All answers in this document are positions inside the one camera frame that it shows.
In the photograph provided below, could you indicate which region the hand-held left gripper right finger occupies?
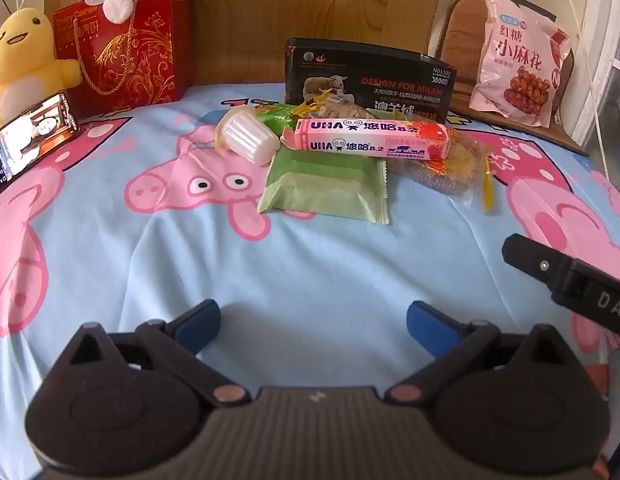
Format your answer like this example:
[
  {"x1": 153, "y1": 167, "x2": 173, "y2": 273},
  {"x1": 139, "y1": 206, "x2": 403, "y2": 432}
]
[{"x1": 387, "y1": 301, "x2": 566, "y2": 406}]

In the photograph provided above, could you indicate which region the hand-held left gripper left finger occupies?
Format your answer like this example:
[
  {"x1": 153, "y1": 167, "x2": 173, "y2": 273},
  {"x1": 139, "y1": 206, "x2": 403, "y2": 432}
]
[{"x1": 65, "y1": 299, "x2": 250, "y2": 407}]

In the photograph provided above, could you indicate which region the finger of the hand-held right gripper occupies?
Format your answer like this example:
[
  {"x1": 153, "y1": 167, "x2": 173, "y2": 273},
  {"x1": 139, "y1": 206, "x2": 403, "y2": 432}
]
[{"x1": 502, "y1": 233, "x2": 582, "y2": 306}]

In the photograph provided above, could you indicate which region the brown cake packet yellow edge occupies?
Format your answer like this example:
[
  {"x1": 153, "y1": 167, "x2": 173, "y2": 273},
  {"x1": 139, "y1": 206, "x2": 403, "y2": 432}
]
[
  {"x1": 290, "y1": 91, "x2": 378, "y2": 122},
  {"x1": 389, "y1": 127, "x2": 497, "y2": 212}
]

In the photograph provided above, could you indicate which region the pale green snack packet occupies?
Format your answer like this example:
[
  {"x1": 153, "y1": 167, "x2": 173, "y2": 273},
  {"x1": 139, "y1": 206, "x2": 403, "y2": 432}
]
[{"x1": 257, "y1": 152, "x2": 390, "y2": 226}]

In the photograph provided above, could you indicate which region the white jelly cup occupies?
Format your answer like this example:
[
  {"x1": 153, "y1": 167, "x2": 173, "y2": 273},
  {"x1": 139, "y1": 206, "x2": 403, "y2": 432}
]
[{"x1": 215, "y1": 109, "x2": 281, "y2": 165}]

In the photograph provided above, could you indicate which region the pink candy box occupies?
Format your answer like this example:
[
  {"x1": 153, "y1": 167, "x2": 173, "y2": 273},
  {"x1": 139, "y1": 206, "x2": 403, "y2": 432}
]
[{"x1": 281, "y1": 117, "x2": 452, "y2": 162}]

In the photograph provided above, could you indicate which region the bright green snack packet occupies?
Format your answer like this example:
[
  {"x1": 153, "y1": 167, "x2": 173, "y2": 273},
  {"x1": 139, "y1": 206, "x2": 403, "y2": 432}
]
[{"x1": 254, "y1": 103, "x2": 302, "y2": 129}]

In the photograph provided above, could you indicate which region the black printed cardboard box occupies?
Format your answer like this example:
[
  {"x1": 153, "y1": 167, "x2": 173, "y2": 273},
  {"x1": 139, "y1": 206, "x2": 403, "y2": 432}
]
[{"x1": 284, "y1": 37, "x2": 457, "y2": 127}]

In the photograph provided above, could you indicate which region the printed pig bed sheet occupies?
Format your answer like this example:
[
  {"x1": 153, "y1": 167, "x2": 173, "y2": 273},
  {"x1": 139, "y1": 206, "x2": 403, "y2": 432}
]
[{"x1": 0, "y1": 81, "x2": 620, "y2": 480}]

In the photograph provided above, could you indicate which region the large pink snack bag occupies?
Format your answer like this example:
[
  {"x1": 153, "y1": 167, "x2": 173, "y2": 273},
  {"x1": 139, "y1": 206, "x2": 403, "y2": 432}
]
[{"x1": 468, "y1": 0, "x2": 574, "y2": 129}]

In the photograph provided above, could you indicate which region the brown seat cushion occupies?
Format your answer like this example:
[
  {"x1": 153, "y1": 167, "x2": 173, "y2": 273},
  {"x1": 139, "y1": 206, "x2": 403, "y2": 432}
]
[{"x1": 434, "y1": 0, "x2": 589, "y2": 157}]

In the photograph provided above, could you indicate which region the smartphone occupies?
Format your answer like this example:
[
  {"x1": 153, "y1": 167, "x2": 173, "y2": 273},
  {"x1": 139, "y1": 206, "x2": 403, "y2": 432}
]
[{"x1": 0, "y1": 91, "x2": 82, "y2": 195}]

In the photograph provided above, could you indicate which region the red gift bag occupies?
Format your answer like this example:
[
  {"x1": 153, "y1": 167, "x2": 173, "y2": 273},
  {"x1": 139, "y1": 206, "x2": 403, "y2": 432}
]
[{"x1": 52, "y1": 0, "x2": 194, "y2": 122}]

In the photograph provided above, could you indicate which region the yellow plush duck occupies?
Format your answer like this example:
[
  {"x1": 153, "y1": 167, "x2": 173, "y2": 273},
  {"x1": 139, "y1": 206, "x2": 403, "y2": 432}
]
[{"x1": 0, "y1": 7, "x2": 84, "y2": 134}]

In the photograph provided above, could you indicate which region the white cable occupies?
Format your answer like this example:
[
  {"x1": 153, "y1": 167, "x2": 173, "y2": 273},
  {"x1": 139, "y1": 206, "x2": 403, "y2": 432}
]
[{"x1": 549, "y1": 0, "x2": 612, "y2": 183}]

